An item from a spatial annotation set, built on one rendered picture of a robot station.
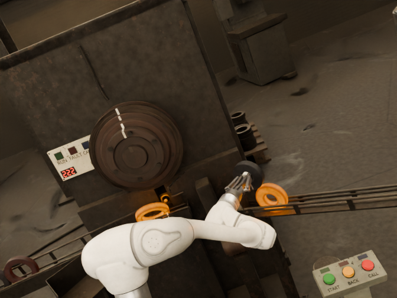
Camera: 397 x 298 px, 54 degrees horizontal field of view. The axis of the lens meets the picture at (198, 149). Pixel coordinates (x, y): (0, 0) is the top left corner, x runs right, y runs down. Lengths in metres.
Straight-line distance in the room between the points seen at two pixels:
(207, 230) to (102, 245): 0.37
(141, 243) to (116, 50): 1.18
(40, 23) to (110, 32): 6.32
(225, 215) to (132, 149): 0.57
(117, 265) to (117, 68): 1.15
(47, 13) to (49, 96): 6.17
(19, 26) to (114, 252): 7.50
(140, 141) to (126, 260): 0.86
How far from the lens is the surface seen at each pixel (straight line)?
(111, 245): 1.16
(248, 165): 1.84
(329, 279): 1.61
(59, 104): 2.15
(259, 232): 1.57
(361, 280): 1.62
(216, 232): 1.39
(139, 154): 1.90
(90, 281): 2.22
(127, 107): 1.93
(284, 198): 1.88
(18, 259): 2.48
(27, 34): 8.41
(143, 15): 2.01
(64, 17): 8.19
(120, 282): 1.18
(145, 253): 1.09
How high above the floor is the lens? 1.73
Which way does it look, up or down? 21 degrees down
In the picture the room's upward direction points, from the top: 23 degrees counter-clockwise
